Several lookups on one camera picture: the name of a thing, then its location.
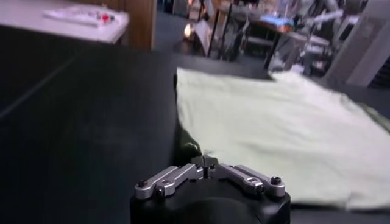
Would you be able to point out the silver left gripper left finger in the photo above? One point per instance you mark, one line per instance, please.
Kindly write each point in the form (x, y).
(164, 179)

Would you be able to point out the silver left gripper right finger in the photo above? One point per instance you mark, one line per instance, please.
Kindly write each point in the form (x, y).
(250, 181)

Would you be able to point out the light green t-shirt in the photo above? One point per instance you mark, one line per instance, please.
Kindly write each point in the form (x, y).
(274, 131)

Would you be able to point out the black tablecloth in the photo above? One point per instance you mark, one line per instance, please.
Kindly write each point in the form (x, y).
(76, 121)

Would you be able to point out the white leaning board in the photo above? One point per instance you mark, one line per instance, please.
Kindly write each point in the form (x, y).
(202, 33)

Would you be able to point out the white side table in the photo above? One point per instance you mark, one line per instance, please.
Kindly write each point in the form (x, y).
(61, 30)

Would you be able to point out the white folded printed shirt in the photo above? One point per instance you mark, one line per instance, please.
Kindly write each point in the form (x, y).
(76, 15)

